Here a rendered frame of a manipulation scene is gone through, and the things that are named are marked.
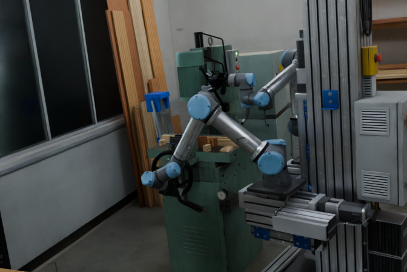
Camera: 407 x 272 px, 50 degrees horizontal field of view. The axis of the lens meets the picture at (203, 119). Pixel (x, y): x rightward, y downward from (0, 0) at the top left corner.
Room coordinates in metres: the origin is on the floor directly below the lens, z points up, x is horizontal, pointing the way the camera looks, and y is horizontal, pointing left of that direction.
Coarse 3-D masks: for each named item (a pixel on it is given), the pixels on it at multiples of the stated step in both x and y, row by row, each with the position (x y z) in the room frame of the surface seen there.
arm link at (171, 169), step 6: (168, 162) 2.18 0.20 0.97; (174, 162) 2.12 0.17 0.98; (162, 168) 2.12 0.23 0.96; (168, 168) 2.09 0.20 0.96; (174, 168) 2.09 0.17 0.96; (156, 174) 2.11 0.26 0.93; (162, 174) 2.10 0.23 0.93; (168, 174) 2.09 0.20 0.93; (174, 174) 2.09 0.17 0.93; (162, 180) 2.10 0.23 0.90; (168, 180) 2.11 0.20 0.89
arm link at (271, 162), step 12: (204, 96) 2.02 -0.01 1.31; (192, 108) 2.02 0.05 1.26; (204, 108) 1.99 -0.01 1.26; (216, 108) 2.01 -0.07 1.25; (204, 120) 2.02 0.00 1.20; (216, 120) 2.01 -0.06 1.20; (228, 120) 2.01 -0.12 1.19; (228, 132) 1.99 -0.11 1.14; (240, 132) 1.99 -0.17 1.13; (240, 144) 1.98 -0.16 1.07; (252, 144) 1.97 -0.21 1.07; (264, 144) 1.97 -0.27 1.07; (252, 156) 1.97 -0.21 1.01; (264, 156) 1.92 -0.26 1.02; (276, 156) 1.92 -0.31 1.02; (264, 168) 1.93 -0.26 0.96; (276, 168) 1.92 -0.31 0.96
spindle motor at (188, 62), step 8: (176, 56) 2.75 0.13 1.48; (184, 56) 2.70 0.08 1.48; (192, 56) 2.70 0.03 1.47; (200, 56) 2.73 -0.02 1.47; (184, 64) 2.71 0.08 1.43; (192, 64) 2.70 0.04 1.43; (200, 64) 2.72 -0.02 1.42; (184, 72) 2.71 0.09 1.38; (192, 72) 2.70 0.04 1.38; (200, 72) 2.73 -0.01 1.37; (184, 80) 2.72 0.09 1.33; (192, 80) 2.70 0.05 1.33; (200, 80) 2.72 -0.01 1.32; (184, 88) 2.72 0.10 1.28; (192, 88) 2.70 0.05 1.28; (200, 88) 2.72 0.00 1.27; (184, 96) 2.73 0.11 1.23; (192, 96) 2.70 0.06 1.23
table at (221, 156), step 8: (168, 144) 2.87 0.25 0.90; (152, 152) 2.77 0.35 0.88; (200, 152) 2.59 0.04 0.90; (208, 152) 2.56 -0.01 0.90; (216, 152) 2.54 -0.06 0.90; (224, 152) 2.52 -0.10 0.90; (232, 152) 2.52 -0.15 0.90; (240, 152) 2.62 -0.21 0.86; (168, 160) 2.59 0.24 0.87; (192, 160) 2.53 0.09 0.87; (200, 160) 2.59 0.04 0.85; (208, 160) 2.56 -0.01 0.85; (216, 160) 2.54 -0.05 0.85; (224, 160) 2.51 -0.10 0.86; (232, 160) 2.52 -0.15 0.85
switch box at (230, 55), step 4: (228, 52) 2.95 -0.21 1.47; (232, 52) 2.94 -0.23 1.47; (228, 56) 2.95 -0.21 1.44; (232, 56) 2.94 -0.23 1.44; (228, 60) 2.95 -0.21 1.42; (232, 60) 2.94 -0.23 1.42; (228, 64) 2.95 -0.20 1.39; (232, 64) 2.94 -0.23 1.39; (236, 64) 2.97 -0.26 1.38; (228, 68) 2.95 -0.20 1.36; (232, 68) 2.94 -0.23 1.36; (236, 68) 2.97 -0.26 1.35; (228, 72) 2.95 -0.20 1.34; (232, 72) 2.94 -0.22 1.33; (236, 72) 2.96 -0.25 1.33
